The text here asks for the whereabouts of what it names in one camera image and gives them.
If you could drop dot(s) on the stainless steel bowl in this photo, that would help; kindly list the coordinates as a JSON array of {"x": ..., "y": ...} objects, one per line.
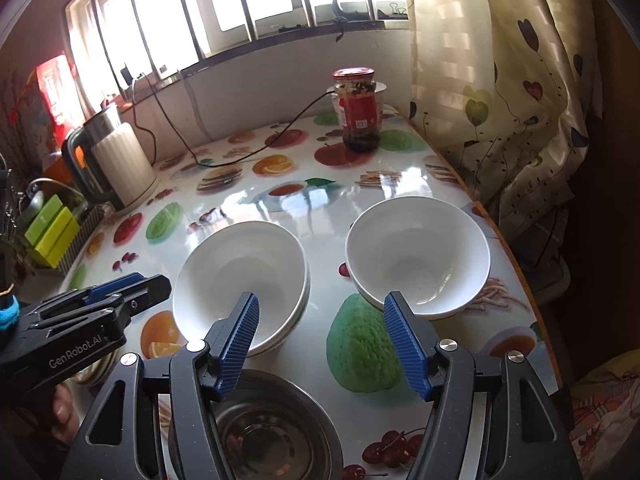
[{"x": 280, "y": 435}]

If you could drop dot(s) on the colourful wall poster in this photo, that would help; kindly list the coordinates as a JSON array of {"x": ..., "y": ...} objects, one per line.
[{"x": 55, "y": 90}]

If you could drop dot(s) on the thin green box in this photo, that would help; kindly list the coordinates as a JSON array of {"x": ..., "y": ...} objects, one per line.
[{"x": 42, "y": 217}]

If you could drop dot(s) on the white electric kettle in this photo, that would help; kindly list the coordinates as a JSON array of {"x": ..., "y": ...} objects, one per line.
[{"x": 125, "y": 160}]

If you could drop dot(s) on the floral printed cloth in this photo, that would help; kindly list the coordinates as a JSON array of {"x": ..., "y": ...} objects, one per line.
[{"x": 605, "y": 410}]

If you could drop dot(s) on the food printed tablecloth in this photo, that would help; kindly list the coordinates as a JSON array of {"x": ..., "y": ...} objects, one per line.
[{"x": 300, "y": 195}]

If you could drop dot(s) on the glass jar with red label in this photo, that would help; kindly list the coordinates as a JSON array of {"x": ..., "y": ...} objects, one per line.
[{"x": 357, "y": 115}]

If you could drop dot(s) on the grey zigzag patterned tray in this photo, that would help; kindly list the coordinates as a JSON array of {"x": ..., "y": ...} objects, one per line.
[{"x": 87, "y": 230}]

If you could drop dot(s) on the small white blue-banded bowl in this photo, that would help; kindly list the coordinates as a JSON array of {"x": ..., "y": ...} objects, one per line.
[{"x": 415, "y": 250}]

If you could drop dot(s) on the white oval device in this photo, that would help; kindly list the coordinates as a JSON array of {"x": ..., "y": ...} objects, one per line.
[{"x": 32, "y": 202}]

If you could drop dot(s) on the window with metal bars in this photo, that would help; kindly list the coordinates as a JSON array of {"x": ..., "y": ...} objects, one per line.
[{"x": 225, "y": 0}]

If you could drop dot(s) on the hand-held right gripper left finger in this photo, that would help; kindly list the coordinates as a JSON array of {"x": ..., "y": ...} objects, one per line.
[{"x": 240, "y": 345}]

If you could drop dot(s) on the large white blue-banded bowl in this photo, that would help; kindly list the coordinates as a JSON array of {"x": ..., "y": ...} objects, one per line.
[{"x": 240, "y": 260}]

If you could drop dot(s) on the thick lime green box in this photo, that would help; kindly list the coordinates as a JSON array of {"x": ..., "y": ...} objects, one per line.
[{"x": 57, "y": 240}]

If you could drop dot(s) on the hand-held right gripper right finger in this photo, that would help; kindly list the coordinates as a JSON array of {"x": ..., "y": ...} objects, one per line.
[{"x": 407, "y": 350}]

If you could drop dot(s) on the person's left hand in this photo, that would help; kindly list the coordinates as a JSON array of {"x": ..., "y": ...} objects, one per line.
[{"x": 62, "y": 410}]

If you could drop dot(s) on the small black binder clip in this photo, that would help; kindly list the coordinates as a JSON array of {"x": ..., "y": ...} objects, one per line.
[{"x": 398, "y": 11}]

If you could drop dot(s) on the heart printed curtain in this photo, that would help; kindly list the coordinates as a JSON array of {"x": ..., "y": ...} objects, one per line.
[{"x": 500, "y": 85}]

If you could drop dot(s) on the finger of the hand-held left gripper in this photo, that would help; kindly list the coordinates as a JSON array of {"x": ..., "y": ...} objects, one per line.
[
  {"x": 150, "y": 292},
  {"x": 112, "y": 287}
]

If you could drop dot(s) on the cream plate with brown patch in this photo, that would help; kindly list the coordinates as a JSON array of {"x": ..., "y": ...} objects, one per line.
[{"x": 95, "y": 372}]

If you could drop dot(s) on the black curved object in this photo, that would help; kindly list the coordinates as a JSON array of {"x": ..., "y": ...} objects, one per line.
[{"x": 340, "y": 15}]

